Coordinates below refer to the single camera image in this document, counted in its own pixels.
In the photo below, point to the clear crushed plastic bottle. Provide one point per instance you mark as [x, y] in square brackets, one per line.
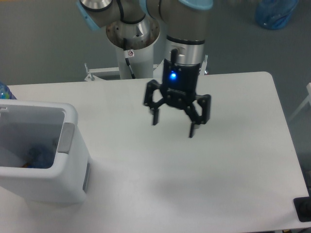
[39, 156]

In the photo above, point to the blue bottle at left edge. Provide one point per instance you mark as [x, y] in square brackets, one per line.
[5, 92]

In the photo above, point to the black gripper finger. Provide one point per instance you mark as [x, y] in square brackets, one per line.
[151, 87]
[204, 101]

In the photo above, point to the black device at table corner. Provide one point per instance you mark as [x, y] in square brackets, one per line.
[303, 208]

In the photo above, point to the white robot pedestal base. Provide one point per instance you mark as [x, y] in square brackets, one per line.
[133, 35]

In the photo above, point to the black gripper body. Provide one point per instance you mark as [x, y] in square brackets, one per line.
[178, 88]

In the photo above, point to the white plastic trash can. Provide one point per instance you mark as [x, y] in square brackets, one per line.
[24, 124]

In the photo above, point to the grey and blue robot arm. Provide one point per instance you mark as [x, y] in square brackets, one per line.
[159, 10]

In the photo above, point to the white frame at right edge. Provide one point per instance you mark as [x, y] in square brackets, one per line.
[303, 105]

